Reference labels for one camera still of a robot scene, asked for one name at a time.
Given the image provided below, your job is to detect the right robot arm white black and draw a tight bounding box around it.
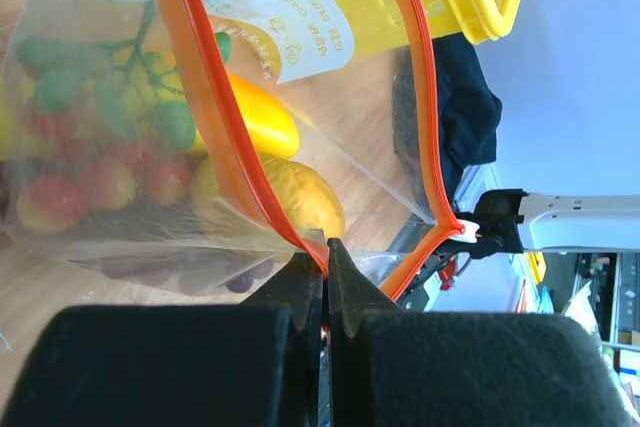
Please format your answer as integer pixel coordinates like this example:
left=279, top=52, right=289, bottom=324
left=465, top=189, right=639, bottom=259

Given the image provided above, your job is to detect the orange yellow fruit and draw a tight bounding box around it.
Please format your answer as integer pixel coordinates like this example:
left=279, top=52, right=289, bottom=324
left=229, top=72, right=300, bottom=159

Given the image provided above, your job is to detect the dark navy cloth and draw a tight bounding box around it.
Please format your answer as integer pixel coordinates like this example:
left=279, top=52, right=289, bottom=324
left=392, top=34, right=504, bottom=208

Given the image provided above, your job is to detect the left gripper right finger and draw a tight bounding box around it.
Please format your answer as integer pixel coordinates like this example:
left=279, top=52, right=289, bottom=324
left=326, top=239, right=630, bottom=426

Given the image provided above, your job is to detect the clear zip top bag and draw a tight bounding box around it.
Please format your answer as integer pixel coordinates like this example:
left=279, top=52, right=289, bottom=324
left=1, top=0, right=478, bottom=300

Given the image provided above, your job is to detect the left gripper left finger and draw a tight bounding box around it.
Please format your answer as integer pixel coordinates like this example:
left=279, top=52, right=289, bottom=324
left=1, top=232, right=328, bottom=426

